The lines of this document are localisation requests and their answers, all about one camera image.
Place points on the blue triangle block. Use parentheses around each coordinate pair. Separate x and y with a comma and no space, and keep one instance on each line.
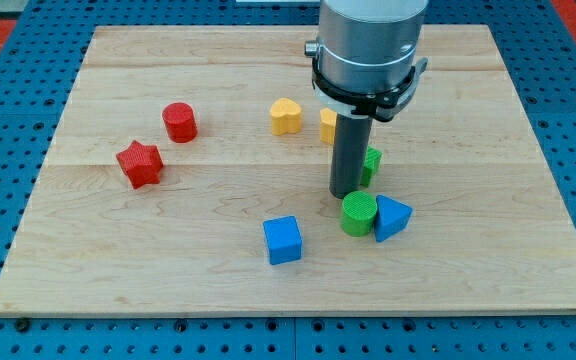
(392,217)

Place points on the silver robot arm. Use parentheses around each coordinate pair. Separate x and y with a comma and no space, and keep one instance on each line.
(366,46)

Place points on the blue cube block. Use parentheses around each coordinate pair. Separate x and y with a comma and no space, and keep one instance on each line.
(283,239)

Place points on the yellow heart block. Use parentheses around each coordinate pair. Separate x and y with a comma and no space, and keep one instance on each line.
(286,117)

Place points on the yellow block behind pusher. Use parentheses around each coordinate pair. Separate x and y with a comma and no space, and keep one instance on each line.
(327,127)

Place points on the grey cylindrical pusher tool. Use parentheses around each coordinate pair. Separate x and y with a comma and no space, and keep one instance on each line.
(349,152)

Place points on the green cylinder block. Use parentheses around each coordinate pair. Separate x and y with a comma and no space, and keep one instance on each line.
(358,213)

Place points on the green block behind pusher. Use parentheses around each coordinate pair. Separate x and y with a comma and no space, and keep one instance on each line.
(371,166)

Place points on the wooden board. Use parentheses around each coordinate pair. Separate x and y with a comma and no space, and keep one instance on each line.
(489,234)

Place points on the red cylinder block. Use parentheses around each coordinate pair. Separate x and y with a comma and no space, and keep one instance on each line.
(180,122)

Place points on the red star block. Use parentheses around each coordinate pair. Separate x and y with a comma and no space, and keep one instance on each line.
(141,164)

